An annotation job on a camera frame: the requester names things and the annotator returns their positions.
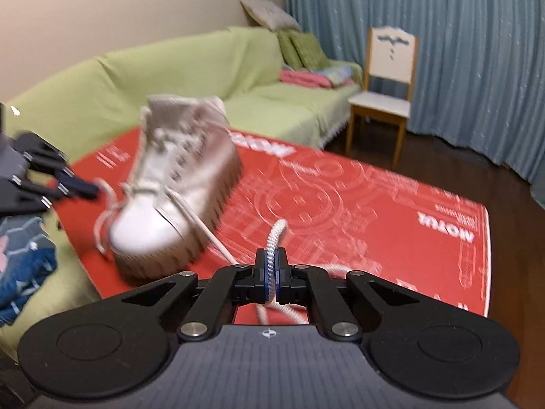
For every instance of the pink folded cloth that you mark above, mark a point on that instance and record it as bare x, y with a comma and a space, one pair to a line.
302, 79

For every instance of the grey pillow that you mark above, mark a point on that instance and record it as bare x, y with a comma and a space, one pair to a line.
270, 15

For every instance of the blue curtain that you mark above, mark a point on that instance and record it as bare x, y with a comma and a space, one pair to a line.
468, 51

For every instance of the white shoelace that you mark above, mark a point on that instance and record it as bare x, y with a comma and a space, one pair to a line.
274, 232

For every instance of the pastel folded blanket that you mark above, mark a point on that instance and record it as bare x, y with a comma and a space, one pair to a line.
338, 76

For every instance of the white platform shoe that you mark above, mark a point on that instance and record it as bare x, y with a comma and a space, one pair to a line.
187, 170

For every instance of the green covered sofa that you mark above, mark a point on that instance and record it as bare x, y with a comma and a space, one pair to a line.
170, 76

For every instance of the red printed cardboard sheet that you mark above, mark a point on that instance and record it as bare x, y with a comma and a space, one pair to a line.
383, 221

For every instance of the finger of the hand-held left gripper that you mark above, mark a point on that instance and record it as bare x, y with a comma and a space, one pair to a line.
83, 188
42, 191

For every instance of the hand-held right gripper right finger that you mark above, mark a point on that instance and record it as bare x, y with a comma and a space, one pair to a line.
277, 277

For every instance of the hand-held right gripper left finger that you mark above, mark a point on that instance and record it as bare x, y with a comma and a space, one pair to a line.
266, 272

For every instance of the blue patterned cloth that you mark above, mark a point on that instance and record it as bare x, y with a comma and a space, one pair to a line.
25, 272

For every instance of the white wooden chair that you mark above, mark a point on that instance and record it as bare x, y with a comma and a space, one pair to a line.
391, 55

